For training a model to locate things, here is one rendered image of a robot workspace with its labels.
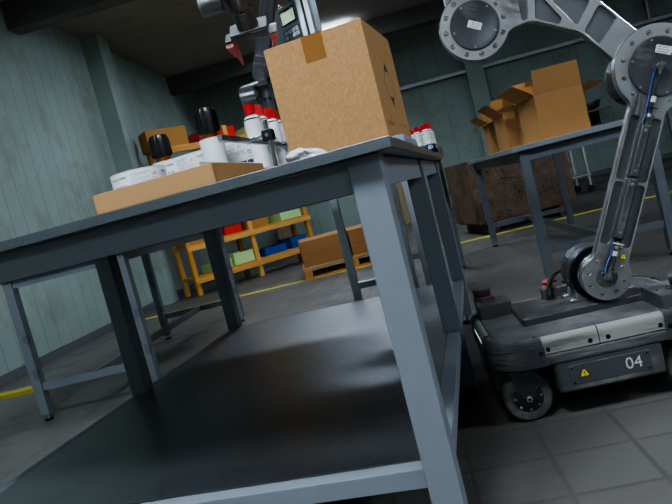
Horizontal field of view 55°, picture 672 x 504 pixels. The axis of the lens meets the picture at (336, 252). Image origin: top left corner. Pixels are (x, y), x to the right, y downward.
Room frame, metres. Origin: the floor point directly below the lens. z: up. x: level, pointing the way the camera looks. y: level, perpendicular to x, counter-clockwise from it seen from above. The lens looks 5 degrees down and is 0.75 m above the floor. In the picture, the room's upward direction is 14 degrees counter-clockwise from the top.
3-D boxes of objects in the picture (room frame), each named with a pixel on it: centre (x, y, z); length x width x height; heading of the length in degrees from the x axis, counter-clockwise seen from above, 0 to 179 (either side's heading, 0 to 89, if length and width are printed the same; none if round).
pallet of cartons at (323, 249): (7.03, -0.14, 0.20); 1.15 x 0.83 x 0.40; 87
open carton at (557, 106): (3.69, -1.40, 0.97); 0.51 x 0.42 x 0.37; 89
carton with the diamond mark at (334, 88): (1.62, -0.11, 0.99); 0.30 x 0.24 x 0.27; 162
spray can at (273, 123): (2.11, 0.10, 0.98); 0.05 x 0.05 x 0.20
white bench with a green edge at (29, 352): (4.15, 1.26, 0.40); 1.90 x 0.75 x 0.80; 173
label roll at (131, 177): (2.39, 0.63, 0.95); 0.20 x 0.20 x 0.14
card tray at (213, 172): (1.38, 0.27, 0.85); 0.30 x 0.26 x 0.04; 167
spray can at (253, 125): (1.95, 0.15, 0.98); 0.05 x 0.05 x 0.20
